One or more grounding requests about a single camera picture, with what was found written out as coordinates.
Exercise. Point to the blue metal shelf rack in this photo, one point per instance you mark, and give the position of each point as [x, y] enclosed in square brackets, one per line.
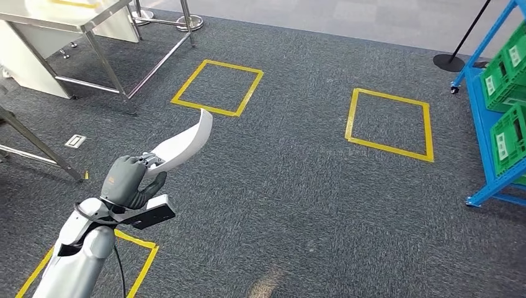
[478, 135]

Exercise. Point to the steel table one tape square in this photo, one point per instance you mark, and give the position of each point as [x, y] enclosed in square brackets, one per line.
[41, 18]

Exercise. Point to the chrome round floor base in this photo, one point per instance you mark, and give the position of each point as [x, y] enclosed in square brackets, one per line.
[142, 18]
[197, 23]

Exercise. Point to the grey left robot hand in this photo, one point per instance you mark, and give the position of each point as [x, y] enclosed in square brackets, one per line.
[123, 181]

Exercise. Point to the thin black pole stand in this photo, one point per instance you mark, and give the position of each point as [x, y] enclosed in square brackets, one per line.
[448, 62]

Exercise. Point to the green plastic crate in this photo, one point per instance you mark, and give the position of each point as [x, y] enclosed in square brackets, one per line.
[499, 88]
[509, 140]
[515, 45]

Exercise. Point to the white curved shell part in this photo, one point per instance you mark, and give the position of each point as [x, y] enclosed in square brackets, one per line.
[185, 144]

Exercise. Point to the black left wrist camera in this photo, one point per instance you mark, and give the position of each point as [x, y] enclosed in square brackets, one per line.
[156, 214]

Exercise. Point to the silver floor outlet plate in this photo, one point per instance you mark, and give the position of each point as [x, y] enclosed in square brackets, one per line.
[75, 141]

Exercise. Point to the white panel cabinet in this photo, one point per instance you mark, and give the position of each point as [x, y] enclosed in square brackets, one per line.
[24, 61]

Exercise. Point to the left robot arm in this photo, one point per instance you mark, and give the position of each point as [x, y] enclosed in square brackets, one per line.
[74, 271]

